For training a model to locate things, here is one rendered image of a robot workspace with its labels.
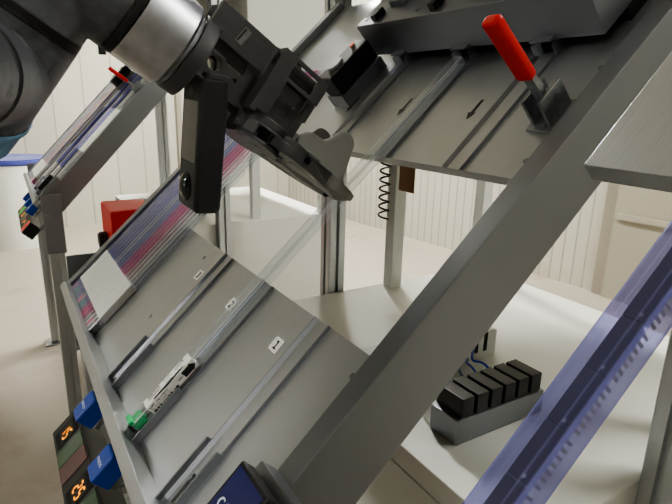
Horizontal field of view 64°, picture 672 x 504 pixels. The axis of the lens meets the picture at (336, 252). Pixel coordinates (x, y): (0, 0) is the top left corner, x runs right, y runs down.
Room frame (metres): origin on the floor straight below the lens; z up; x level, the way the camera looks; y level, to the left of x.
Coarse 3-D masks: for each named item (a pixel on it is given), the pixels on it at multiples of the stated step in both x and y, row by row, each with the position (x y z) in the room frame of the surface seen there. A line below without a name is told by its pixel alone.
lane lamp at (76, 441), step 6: (78, 432) 0.52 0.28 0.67; (72, 438) 0.52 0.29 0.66; (78, 438) 0.51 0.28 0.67; (66, 444) 0.52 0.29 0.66; (72, 444) 0.51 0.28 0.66; (78, 444) 0.50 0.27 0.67; (60, 450) 0.51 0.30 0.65; (66, 450) 0.51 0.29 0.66; (72, 450) 0.50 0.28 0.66; (60, 456) 0.50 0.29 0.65; (66, 456) 0.50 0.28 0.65; (60, 462) 0.50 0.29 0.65; (60, 468) 0.49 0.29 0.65
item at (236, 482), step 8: (240, 472) 0.28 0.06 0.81; (232, 480) 0.28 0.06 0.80; (240, 480) 0.28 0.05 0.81; (248, 480) 0.28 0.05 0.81; (224, 488) 0.28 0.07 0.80; (232, 488) 0.28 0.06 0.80; (240, 488) 0.27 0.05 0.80; (248, 488) 0.27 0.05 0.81; (216, 496) 0.28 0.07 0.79; (224, 496) 0.28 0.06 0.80; (232, 496) 0.27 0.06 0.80; (240, 496) 0.27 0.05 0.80; (248, 496) 0.27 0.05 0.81; (256, 496) 0.26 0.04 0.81
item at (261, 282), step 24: (456, 72) 0.63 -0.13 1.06; (432, 96) 0.61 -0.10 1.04; (408, 120) 0.59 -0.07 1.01; (384, 144) 0.58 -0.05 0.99; (360, 168) 0.56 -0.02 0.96; (312, 216) 0.54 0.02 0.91; (264, 288) 0.50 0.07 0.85; (240, 312) 0.49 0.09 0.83; (216, 336) 0.48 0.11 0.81; (144, 408) 0.44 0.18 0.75
